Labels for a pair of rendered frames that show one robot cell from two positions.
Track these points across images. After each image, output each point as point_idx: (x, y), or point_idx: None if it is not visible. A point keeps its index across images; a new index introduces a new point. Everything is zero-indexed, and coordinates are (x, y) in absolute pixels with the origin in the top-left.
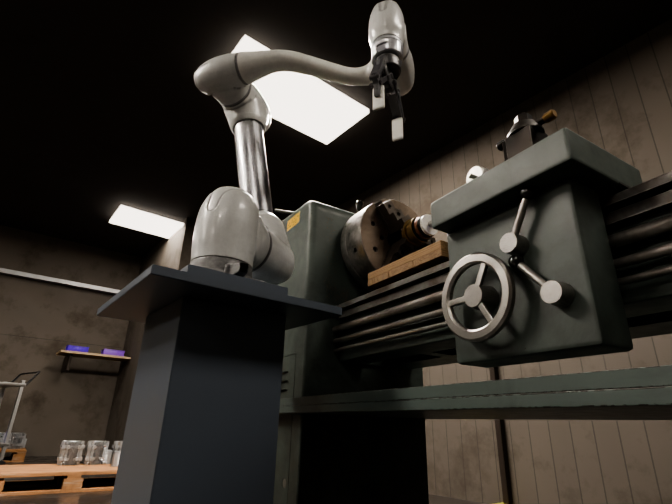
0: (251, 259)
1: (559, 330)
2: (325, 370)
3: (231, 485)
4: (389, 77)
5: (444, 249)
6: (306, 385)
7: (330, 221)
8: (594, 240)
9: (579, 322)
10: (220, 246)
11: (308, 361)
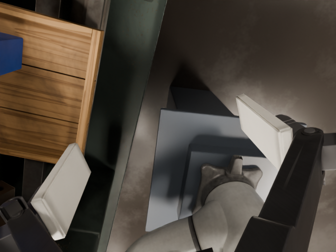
0: (218, 190)
1: None
2: (90, 182)
3: (198, 108)
4: (263, 229)
5: (97, 29)
6: (110, 178)
7: None
8: None
9: None
10: (253, 190)
11: (106, 189)
